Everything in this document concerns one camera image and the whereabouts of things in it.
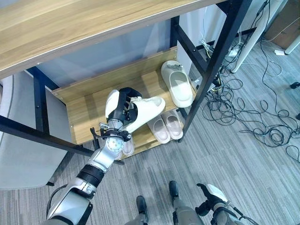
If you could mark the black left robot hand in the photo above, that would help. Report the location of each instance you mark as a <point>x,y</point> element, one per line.
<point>112,105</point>

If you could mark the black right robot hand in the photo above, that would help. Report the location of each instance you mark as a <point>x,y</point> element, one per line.
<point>211,195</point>

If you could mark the white slide slipper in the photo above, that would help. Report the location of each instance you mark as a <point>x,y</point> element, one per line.
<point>150,106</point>

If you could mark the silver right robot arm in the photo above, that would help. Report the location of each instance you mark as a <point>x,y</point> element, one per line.
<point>222,214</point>

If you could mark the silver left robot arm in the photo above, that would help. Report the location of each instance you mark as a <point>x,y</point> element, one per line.
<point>98,161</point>

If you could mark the robot right leg with foot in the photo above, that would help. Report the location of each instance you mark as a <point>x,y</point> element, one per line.
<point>179,211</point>

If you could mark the robot leg with foot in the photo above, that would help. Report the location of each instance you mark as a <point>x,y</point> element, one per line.
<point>179,211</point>
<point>141,206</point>

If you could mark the pale pink slide slipper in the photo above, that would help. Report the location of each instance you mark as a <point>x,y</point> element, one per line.
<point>174,127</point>
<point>160,131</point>
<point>129,147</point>

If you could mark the cream slide slipper with charms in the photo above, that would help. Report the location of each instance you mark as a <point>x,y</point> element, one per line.
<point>179,90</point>

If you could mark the robot left leg with foot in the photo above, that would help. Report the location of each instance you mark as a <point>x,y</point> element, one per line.
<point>141,206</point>

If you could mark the white power strip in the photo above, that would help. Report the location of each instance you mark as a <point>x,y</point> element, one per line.
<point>233,52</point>

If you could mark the black caster wheel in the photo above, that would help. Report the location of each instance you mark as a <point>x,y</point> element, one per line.
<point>295,85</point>

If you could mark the white desk leg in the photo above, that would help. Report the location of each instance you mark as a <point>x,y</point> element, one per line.
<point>253,37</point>

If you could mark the small white paper slip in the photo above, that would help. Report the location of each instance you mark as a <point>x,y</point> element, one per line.
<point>279,52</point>

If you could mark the white desk foot bar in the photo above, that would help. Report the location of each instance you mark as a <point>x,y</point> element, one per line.
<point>293,45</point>

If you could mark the brown cardboard box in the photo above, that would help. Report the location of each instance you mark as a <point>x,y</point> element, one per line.
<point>284,25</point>

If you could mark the wooden shoe rack black frame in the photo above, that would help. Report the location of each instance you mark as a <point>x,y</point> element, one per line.
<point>70,30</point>

